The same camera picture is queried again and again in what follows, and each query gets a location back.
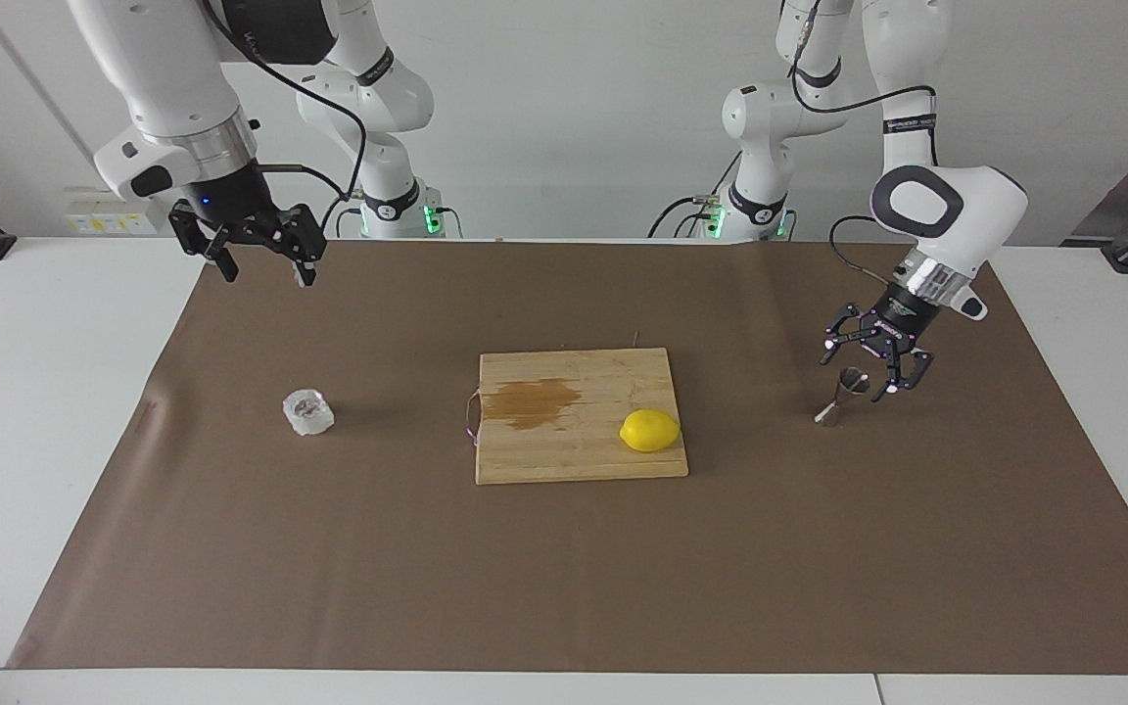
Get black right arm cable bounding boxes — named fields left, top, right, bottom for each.
left=200, top=0, right=369, bottom=236

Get black left base cables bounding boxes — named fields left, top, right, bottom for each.
left=647, top=152, right=743, bottom=239

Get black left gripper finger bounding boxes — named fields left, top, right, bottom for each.
left=819, top=304, right=878, bottom=367
left=871, top=341, right=936, bottom=403

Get black right base cables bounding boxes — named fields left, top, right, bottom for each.
left=329, top=191, right=369, bottom=239

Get white wall power strip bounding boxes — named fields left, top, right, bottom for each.
left=65, top=191, right=162, bottom=237

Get brown paper table mat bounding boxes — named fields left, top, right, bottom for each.
left=6, top=238, right=1128, bottom=677

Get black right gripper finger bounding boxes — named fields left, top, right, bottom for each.
left=168, top=200, right=240, bottom=286
left=248, top=203, right=328, bottom=289

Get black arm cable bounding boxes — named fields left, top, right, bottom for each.
left=200, top=0, right=369, bottom=236
left=787, top=0, right=939, bottom=287

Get black base cables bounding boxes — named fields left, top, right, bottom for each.
left=329, top=191, right=369, bottom=239
left=647, top=152, right=743, bottom=239

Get clear plastic cup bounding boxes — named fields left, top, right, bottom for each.
left=282, top=388, right=336, bottom=437

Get yellow lemon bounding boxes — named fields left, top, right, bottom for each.
left=620, top=408, right=682, bottom=453

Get steel double jigger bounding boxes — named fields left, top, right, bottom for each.
left=814, top=366, right=871, bottom=428

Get wooden cutting board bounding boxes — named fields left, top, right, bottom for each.
left=464, top=347, right=690, bottom=487

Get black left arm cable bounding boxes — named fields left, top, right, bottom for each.
left=787, top=0, right=939, bottom=287

